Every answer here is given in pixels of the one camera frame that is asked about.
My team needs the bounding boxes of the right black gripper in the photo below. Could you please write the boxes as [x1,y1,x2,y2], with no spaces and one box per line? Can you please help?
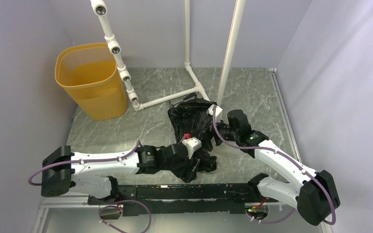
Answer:
[201,115,239,151]

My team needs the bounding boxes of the black trash bag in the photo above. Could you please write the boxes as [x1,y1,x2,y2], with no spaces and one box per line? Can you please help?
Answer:
[168,99,217,183]

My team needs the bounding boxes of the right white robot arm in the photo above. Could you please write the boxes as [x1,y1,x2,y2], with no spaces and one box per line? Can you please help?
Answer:
[207,105,340,226]

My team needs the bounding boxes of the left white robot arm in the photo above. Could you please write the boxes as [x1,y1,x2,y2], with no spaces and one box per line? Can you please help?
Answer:
[40,143,200,204]

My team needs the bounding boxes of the yellow plastic trash bin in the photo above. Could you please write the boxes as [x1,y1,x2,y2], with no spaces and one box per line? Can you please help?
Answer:
[55,43,127,120]

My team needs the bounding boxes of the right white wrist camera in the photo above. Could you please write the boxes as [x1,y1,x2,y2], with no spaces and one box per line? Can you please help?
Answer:
[207,104,223,123]

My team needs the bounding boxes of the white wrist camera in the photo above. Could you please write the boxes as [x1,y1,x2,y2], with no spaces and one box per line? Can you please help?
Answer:
[207,104,223,123]
[180,133,202,159]

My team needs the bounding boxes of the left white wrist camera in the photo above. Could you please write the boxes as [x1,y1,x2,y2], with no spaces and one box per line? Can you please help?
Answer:
[180,133,202,159]

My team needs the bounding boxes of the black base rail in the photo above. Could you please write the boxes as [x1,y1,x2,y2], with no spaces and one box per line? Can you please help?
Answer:
[87,183,275,216]

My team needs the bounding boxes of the black handled pliers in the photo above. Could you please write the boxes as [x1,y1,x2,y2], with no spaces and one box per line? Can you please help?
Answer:
[169,93,197,108]

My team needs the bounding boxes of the aluminium side rail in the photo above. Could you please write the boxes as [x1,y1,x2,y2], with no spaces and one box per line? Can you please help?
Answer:
[268,67,332,233]

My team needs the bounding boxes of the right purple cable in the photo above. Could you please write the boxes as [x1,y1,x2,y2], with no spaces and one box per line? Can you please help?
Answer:
[212,106,337,226]

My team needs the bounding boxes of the white PVC pipe frame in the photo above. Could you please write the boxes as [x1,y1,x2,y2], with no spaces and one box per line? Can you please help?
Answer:
[90,0,246,111]

